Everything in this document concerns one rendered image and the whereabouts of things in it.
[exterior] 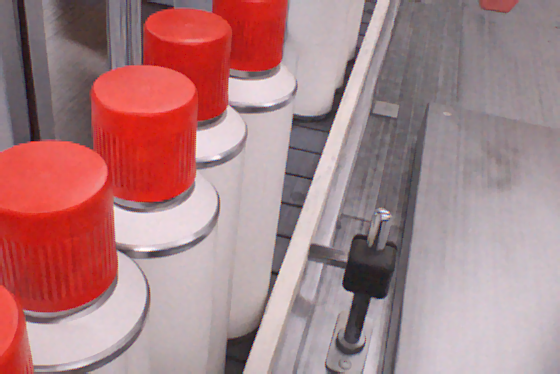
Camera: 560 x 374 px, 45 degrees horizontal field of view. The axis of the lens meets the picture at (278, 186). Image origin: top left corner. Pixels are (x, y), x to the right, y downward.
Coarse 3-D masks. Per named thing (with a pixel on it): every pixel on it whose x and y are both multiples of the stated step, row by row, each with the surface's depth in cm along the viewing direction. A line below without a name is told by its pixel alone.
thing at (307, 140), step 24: (360, 24) 81; (360, 48) 75; (336, 96) 65; (312, 144) 58; (288, 168) 54; (312, 168) 55; (288, 192) 52; (288, 216) 49; (288, 240) 47; (240, 360) 38
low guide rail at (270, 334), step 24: (384, 0) 78; (360, 72) 62; (336, 120) 54; (336, 144) 51; (312, 192) 46; (312, 216) 44; (312, 240) 44; (288, 264) 40; (288, 288) 38; (288, 312) 38; (264, 336) 35; (264, 360) 34
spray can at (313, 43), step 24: (312, 0) 54; (336, 0) 54; (288, 24) 57; (312, 24) 55; (336, 24) 56; (288, 48) 58; (312, 48) 57; (336, 48) 57; (312, 72) 58; (336, 72) 59; (312, 96) 59; (312, 120) 61
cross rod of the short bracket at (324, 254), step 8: (312, 248) 42; (320, 248) 42; (328, 248) 42; (336, 248) 42; (312, 256) 42; (320, 256) 42; (328, 256) 42; (336, 256) 42; (344, 256) 42; (328, 264) 42; (336, 264) 42; (344, 264) 42
